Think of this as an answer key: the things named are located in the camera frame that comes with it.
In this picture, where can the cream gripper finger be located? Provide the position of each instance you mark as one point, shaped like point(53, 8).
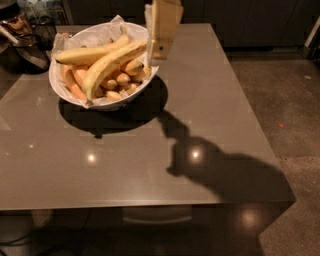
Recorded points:
point(162, 21)

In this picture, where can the large front yellow banana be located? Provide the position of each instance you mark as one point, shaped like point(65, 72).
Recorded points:
point(108, 64)

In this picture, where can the large yellow banana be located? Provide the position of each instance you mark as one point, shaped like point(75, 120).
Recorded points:
point(108, 64)
point(89, 55)

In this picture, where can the white bowl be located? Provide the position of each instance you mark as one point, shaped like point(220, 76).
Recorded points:
point(140, 86)

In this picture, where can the large rear yellow banana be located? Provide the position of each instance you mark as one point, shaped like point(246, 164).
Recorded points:
point(89, 55)

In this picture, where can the orange banana at left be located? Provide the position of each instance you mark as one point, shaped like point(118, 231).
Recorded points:
point(70, 82)

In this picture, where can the dark cabinet row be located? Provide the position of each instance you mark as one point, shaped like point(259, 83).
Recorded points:
point(237, 23)

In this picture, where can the dark chair with clutter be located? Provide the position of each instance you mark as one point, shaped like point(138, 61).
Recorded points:
point(27, 33)

